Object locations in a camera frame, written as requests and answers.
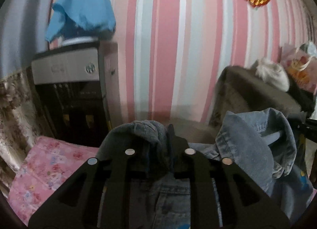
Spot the blue denim hooded jacket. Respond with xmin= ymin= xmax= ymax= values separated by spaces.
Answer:
xmin=96 ymin=108 xmax=313 ymax=228

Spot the blue cloth cover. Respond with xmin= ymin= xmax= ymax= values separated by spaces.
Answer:
xmin=45 ymin=0 xmax=116 ymax=43

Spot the pink floral bed sheet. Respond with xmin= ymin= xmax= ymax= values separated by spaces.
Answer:
xmin=8 ymin=136 xmax=98 ymax=225

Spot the grey cabinet appliance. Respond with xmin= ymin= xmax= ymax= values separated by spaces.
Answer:
xmin=31 ymin=41 xmax=122 ymax=147

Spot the black garment on sofa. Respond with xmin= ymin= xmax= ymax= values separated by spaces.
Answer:
xmin=287 ymin=77 xmax=315 ymax=114

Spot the floral patterned curtain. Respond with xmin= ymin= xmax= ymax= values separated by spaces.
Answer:
xmin=1 ymin=70 xmax=40 ymax=189

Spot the dark brown covered sofa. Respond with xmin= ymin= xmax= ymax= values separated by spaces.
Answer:
xmin=209 ymin=66 xmax=303 ymax=128

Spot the white folded garment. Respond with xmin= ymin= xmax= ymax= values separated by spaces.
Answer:
xmin=252 ymin=57 xmax=290 ymax=92

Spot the floral paper gift bag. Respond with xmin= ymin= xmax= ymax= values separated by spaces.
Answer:
xmin=280 ymin=42 xmax=316 ymax=94

